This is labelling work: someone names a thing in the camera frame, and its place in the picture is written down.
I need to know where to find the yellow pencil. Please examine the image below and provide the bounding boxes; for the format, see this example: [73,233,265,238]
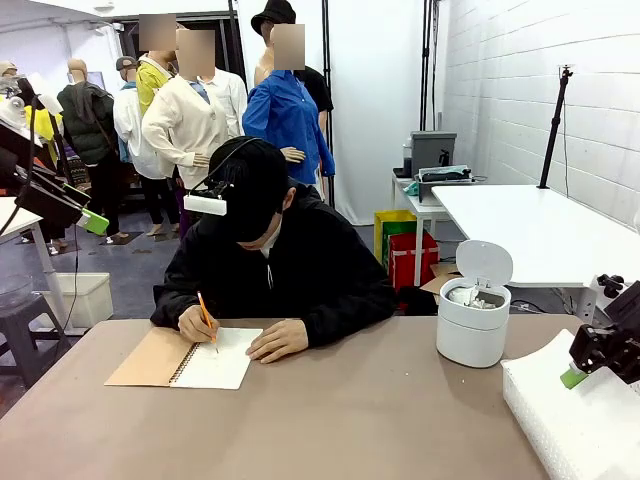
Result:
[195,290,220,347]

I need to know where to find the person's left forearm black sleeve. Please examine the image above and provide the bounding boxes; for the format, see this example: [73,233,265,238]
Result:
[299,292,400,350]

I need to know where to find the mannequin black t-shirt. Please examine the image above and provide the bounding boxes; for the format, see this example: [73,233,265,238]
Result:
[249,0,335,201]

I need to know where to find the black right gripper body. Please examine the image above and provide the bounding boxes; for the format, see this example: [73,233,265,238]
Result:
[606,281,640,386]

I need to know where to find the mannequin blue shirt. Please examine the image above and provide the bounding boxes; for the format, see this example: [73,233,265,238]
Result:
[241,23,337,194]

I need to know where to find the mannequin grey cap white shirt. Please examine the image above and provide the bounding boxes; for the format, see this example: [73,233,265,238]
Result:
[112,55,176,237]

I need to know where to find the mannequin yellow raincoat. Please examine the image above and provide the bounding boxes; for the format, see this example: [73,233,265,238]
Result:
[0,59,65,171]

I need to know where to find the person's right hand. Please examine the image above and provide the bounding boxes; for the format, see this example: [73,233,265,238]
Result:
[177,303,221,345]

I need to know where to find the person's left hand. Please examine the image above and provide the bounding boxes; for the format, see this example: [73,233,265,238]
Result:
[245,319,309,365]

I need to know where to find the mannequin cream cardigan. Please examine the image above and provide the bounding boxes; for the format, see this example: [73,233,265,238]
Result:
[141,28,250,236]

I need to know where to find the black stand pole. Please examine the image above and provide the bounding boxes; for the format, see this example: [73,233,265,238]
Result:
[321,0,335,206]
[227,0,247,91]
[418,0,441,132]

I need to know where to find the grey plastic box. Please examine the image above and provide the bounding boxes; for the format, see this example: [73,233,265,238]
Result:
[409,130,458,179]

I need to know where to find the black cable sleeve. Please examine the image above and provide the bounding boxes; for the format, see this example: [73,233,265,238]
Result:
[0,94,46,237]

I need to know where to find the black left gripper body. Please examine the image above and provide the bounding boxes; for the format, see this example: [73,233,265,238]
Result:
[0,119,51,201]

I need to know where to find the white height-adjustable desk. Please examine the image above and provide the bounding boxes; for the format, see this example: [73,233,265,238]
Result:
[0,196,71,334]

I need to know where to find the small white side table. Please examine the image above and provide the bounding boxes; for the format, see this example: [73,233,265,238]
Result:
[391,169,454,241]

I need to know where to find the white lidded trash bin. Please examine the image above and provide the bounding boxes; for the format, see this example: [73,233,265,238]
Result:
[435,239,515,370]

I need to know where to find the mannequin yellow jacket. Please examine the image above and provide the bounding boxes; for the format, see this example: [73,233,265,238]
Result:
[134,13,177,117]

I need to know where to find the white perforated plastic basket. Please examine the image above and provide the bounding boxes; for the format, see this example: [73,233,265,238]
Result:
[500,327,640,480]

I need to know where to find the mannequin dark puffer vest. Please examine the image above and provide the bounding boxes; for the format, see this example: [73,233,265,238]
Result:
[55,58,121,237]

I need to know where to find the grey tray with tools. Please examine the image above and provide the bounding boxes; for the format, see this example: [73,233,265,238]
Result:
[415,164,475,205]

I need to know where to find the large white table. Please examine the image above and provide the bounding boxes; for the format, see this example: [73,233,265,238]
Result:
[430,183,640,324]

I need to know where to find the yellow-green storage crate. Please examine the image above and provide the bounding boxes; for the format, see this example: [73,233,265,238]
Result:
[373,209,419,264]

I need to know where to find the white paper sheets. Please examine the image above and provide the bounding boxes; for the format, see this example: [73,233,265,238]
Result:
[519,328,640,480]

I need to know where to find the brown cardboard box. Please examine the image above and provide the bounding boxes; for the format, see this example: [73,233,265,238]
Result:
[418,262,464,297]

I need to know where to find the person's right forearm black sleeve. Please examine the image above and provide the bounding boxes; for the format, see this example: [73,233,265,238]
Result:
[149,279,206,331]

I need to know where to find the black bucket hat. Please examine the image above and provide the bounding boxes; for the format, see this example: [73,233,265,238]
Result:
[250,0,297,37]

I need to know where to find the person torso black jacket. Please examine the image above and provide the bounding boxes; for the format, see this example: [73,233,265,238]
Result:
[149,182,400,350]

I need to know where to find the white storage bin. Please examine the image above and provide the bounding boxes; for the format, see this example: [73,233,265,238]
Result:
[48,272,115,331]

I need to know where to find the dark grey plastic stool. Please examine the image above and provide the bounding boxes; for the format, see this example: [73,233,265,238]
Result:
[0,292,72,391]

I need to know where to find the black baseball cap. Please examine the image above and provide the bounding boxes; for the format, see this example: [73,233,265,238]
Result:
[206,135,291,245]

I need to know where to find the spiral notebook kraft cover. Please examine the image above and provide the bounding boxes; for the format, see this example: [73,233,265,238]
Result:
[103,326,265,391]

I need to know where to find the red storage crate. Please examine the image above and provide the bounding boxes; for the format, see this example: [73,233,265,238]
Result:
[387,231,441,296]

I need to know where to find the black bag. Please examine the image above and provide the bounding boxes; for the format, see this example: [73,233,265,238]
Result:
[398,285,440,317]

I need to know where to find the tall black camera tripod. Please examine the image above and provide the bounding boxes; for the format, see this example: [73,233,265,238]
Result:
[536,63,577,190]

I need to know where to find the white head-mounted camera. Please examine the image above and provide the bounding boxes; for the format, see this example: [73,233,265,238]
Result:
[182,137,261,217]

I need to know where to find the short black tripod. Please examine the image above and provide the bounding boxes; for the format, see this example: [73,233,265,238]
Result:
[49,109,79,189]

